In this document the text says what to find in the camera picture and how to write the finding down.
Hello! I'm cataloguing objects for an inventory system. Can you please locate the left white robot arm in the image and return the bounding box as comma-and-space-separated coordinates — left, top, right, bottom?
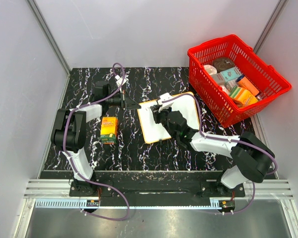
51, 79, 141, 197

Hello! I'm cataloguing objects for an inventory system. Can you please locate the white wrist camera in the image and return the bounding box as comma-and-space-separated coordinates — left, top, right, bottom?
115, 75, 126, 88
157, 93, 173, 112

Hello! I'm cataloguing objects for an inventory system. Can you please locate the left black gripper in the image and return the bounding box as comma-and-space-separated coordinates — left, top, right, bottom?
106, 90, 142, 111

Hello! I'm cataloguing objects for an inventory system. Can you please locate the red plastic shopping basket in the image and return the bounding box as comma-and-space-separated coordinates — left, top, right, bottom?
187, 35, 292, 127

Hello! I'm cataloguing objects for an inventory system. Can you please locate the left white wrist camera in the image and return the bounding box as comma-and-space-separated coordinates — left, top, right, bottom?
115, 75, 126, 88

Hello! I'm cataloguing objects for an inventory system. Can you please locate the teal box in basket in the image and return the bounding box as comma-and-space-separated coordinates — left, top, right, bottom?
220, 66, 242, 82

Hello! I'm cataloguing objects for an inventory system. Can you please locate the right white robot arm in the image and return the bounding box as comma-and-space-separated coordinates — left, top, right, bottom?
150, 105, 276, 196

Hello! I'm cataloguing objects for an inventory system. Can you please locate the brown round lid container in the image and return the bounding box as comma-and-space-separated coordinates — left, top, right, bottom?
212, 57, 235, 73

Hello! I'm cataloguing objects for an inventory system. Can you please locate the aluminium front rail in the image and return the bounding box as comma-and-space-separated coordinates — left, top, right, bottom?
24, 179, 293, 210

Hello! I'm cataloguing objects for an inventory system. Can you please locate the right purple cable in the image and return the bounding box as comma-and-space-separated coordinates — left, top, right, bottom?
161, 95, 279, 215

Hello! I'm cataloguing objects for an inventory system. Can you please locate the pink round container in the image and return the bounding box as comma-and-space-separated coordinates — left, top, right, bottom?
203, 64, 218, 75

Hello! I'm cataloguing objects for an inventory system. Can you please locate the orange bottle blue cap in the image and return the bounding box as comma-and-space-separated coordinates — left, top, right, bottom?
236, 74, 260, 97

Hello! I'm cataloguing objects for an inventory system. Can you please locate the yellow sponge pack in basket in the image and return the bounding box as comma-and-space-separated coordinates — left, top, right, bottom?
229, 86, 258, 106

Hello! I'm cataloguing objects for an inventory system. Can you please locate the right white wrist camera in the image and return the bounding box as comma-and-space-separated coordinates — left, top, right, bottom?
157, 93, 173, 112

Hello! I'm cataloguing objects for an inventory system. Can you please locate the orange sponge package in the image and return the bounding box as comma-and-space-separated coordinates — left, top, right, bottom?
100, 117, 118, 144

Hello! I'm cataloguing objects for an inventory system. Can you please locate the yellow framed whiteboard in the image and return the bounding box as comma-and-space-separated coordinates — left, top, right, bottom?
138, 92, 200, 149

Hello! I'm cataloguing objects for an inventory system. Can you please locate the purple cable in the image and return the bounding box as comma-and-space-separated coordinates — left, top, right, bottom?
161, 95, 279, 215
63, 62, 131, 221

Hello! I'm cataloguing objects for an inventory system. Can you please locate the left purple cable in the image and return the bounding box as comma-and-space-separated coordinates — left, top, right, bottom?
63, 62, 131, 221

